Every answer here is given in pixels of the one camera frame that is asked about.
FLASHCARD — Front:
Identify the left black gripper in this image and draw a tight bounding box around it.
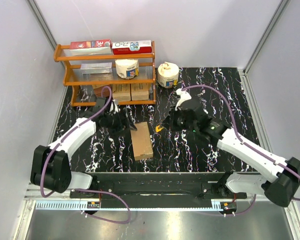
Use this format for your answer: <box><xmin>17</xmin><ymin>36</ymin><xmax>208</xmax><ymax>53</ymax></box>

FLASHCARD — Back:
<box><xmin>104</xmin><ymin>108</ymin><xmax>137</xmax><ymax>138</ymax></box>

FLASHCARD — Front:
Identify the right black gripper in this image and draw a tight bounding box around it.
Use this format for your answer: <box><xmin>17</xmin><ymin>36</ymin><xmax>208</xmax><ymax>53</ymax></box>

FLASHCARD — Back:
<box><xmin>161</xmin><ymin>105</ymin><xmax>198</xmax><ymax>133</ymax></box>

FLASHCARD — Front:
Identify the yellow utility knife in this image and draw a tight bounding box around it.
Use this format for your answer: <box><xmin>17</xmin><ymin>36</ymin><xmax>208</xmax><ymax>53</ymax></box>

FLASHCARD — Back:
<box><xmin>155</xmin><ymin>124</ymin><xmax>164</xmax><ymax>133</ymax></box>

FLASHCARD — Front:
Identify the brown cardboard express box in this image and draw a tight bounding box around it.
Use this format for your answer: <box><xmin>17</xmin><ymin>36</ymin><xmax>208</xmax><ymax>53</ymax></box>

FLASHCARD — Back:
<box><xmin>130</xmin><ymin>122</ymin><xmax>154</xmax><ymax>161</ymax></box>

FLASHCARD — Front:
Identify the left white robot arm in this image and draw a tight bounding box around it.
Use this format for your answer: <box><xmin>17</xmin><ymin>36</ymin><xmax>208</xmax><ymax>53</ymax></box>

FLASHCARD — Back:
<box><xmin>30</xmin><ymin>97</ymin><xmax>137</xmax><ymax>198</ymax></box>

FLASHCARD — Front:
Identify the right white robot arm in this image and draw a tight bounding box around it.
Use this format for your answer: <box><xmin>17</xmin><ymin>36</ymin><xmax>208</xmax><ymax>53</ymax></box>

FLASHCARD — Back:
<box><xmin>161</xmin><ymin>99</ymin><xmax>300</xmax><ymax>208</ymax></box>

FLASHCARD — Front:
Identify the middle small cardboard box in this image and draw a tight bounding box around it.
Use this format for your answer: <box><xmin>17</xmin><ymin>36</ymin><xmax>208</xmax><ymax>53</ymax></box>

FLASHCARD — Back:
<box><xmin>112</xmin><ymin>84</ymin><xmax>131</xmax><ymax>102</ymax></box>

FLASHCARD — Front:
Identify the small cardboard box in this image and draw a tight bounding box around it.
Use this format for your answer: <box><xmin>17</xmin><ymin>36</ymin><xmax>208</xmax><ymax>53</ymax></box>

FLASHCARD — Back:
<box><xmin>112</xmin><ymin>84</ymin><xmax>131</xmax><ymax>102</ymax></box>
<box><xmin>130</xmin><ymin>83</ymin><xmax>149</xmax><ymax>101</ymax></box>

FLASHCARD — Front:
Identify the right small cardboard box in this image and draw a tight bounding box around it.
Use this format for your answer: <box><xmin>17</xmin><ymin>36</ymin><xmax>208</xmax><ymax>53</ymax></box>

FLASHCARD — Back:
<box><xmin>130</xmin><ymin>83</ymin><xmax>149</xmax><ymax>101</ymax></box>

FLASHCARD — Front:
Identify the dark brown small box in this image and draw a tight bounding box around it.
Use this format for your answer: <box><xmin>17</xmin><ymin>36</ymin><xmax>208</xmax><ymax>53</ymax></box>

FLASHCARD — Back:
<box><xmin>92</xmin><ymin>84</ymin><xmax>112</xmax><ymax>101</ymax></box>

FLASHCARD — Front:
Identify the red white toothpaste box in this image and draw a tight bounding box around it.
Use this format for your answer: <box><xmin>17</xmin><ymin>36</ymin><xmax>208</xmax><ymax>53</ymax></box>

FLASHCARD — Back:
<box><xmin>111</xmin><ymin>40</ymin><xmax>152</xmax><ymax>55</ymax></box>

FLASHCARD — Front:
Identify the red silver toothpaste box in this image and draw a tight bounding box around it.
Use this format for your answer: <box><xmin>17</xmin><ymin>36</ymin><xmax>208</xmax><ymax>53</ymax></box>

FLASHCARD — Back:
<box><xmin>69</xmin><ymin>39</ymin><xmax>112</xmax><ymax>56</ymax></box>

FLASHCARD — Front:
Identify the orange wooden shelf rack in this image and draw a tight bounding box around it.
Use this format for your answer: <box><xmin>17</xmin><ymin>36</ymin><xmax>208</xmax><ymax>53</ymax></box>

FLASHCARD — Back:
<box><xmin>53</xmin><ymin>41</ymin><xmax>156</xmax><ymax>107</ymax></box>

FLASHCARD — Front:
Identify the toilet paper roll on shelf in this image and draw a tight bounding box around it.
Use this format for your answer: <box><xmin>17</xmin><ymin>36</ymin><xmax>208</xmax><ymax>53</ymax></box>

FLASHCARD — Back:
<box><xmin>115</xmin><ymin>59</ymin><xmax>139</xmax><ymax>80</ymax></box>

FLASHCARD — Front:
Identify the toilet paper roll on table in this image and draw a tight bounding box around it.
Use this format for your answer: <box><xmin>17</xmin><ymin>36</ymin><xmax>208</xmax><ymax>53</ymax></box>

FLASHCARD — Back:
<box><xmin>157</xmin><ymin>61</ymin><xmax>179</xmax><ymax>89</ymax></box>

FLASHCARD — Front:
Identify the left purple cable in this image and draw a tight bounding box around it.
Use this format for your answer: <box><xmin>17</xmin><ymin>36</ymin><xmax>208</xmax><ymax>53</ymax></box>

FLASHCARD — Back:
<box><xmin>39</xmin><ymin>85</ymin><xmax>132</xmax><ymax>224</ymax></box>

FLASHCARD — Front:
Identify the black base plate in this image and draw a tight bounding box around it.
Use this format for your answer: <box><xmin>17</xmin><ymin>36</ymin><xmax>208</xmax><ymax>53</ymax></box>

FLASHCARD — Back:
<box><xmin>69</xmin><ymin>171</ymin><xmax>248</xmax><ymax>210</ymax></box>

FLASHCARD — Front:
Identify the aluminium frame rail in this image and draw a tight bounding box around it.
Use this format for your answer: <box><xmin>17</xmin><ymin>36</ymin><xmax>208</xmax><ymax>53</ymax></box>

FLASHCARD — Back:
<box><xmin>24</xmin><ymin>181</ymin><xmax>297</xmax><ymax>202</ymax></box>

